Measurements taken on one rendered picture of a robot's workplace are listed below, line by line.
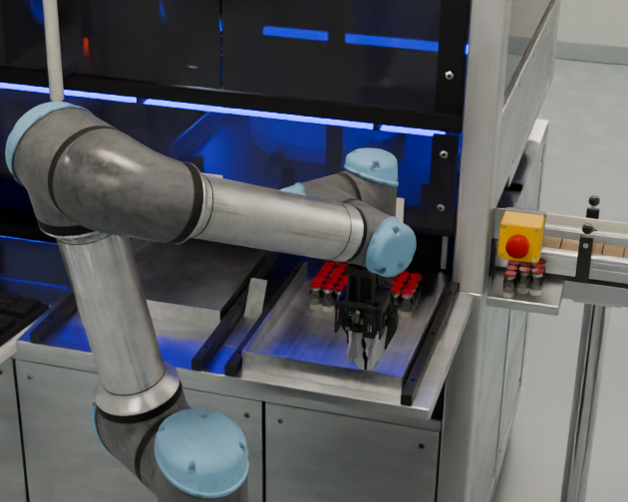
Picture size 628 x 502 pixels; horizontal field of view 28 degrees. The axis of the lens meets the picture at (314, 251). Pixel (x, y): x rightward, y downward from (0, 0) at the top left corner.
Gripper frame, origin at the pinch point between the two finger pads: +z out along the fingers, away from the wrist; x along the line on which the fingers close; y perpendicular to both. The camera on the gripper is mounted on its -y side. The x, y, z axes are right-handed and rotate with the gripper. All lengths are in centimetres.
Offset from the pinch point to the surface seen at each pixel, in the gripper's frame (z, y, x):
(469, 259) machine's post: -2.8, -36.1, 9.4
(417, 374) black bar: 2.0, -2.6, 7.5
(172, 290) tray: 3.9, -20.6, -40.9
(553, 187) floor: 92, -311, 2
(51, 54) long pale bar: -35, -29, -66
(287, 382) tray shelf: 4.1, 3.0, -12.0
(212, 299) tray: 3.9, -19.6, -32.9
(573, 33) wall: 78, -496, -10
